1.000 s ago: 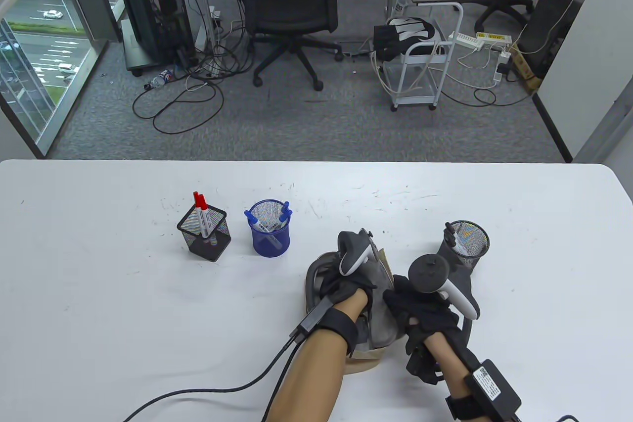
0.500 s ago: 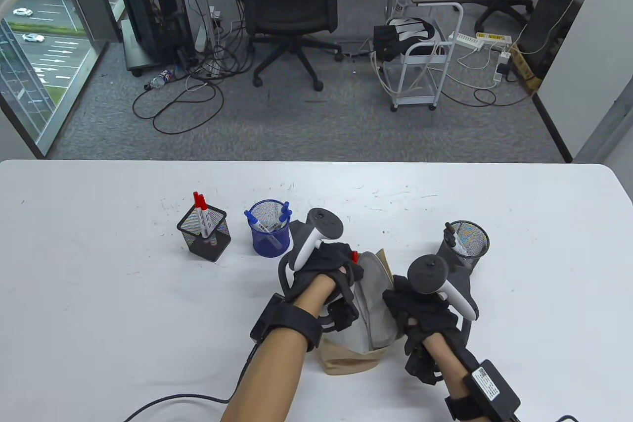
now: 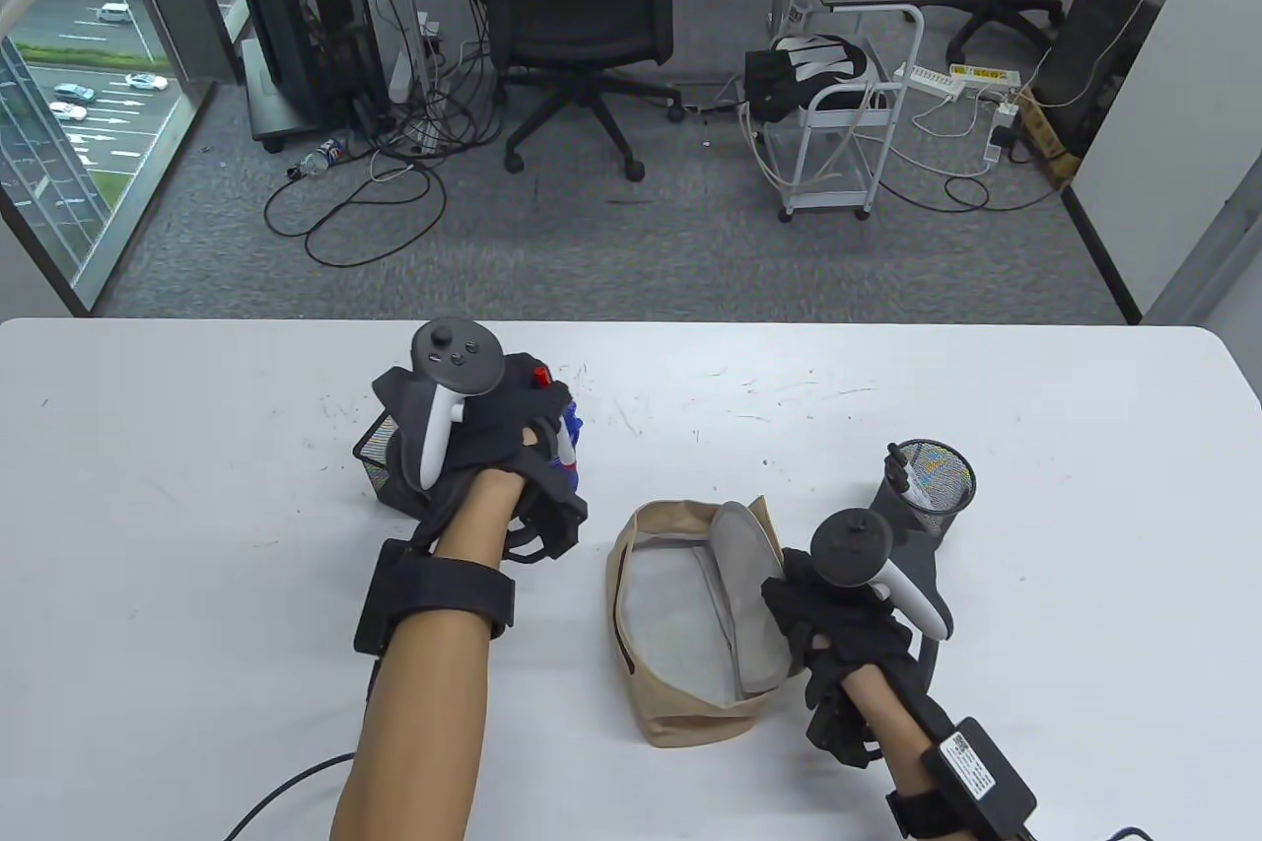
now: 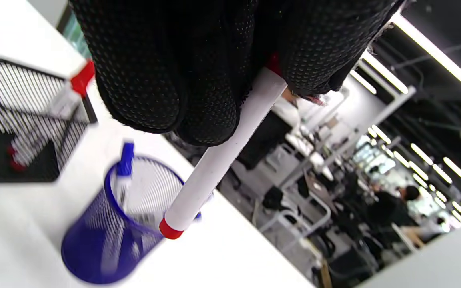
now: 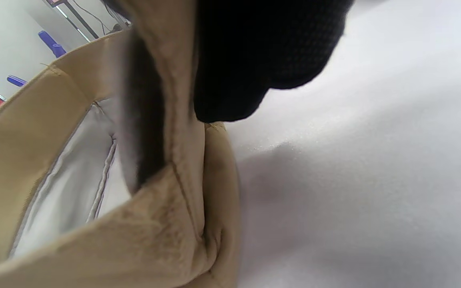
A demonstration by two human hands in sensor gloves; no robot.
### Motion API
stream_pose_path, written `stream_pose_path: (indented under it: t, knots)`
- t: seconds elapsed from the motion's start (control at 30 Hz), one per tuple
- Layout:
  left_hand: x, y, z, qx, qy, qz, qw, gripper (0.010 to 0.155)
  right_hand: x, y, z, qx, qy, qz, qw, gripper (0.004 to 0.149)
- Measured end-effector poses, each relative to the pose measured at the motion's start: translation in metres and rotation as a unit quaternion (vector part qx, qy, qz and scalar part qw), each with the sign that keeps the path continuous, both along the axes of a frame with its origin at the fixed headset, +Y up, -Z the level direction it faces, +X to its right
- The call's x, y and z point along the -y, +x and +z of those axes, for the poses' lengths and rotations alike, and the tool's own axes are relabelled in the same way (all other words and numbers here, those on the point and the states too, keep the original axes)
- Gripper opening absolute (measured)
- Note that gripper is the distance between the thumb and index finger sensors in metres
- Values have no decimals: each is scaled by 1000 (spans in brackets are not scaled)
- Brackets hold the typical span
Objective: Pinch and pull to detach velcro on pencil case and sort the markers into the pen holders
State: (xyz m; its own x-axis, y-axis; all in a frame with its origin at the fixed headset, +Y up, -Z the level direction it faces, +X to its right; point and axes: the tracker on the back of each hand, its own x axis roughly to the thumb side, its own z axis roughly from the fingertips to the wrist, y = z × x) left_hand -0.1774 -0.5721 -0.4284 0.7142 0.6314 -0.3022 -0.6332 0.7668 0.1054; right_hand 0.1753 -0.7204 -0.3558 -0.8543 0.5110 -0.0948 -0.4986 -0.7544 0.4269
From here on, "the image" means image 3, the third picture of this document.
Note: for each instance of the person's left hand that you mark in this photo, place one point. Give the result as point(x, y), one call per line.
point(503, 427)

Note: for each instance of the person's right hand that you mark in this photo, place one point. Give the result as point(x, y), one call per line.
point(838, 629)

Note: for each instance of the grey white hand controller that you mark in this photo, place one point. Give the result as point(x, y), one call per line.
point(454, 353)
point(850, 547)

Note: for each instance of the black marker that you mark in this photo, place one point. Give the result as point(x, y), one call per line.
point(895, 468)

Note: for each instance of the beige velcro pouch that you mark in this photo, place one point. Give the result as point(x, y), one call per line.
point(690, 723)

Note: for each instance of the person's right forearm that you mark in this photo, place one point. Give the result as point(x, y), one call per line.
point(887, 698)

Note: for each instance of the person's left forearm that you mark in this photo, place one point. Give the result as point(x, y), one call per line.
point(424, 713)

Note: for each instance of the blue round mesh pen holder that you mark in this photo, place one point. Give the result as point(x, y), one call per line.
point(576, 417)

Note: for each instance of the black square mesh pen holder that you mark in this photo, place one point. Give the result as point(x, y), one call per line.
point(375, 466)

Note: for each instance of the black left wrist tracker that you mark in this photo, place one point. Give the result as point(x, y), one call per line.
point(444, 595)

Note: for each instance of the black wrist tracker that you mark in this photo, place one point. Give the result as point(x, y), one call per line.
point(976, 772)
point(444, 595)

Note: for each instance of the black round mesh pen holder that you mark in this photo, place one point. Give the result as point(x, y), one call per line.
point(946, 476)

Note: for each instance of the black right wrist tracker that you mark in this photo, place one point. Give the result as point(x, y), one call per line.
point(976, 772)

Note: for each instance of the clear plastic bottle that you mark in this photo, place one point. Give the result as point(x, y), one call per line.
point(320, 157)

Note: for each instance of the white rolling cart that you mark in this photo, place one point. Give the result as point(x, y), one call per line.
point(838, 190)

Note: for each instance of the black and white bag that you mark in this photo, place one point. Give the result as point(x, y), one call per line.
point(789, 82)

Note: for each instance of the black computer tower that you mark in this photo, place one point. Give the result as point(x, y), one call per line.
point(315, 3)

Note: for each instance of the yellow cardboard box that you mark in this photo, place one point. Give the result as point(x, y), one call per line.
point(1045, 136)

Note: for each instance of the white power adapter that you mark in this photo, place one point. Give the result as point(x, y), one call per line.
point(1004, 116)

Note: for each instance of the white power strip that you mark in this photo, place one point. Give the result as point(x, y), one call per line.
point(932, 80)

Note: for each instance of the yellow label power strip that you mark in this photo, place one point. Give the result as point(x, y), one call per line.
point(986, 76)

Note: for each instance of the large black bag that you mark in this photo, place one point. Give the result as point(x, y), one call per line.
point(1094, 62)

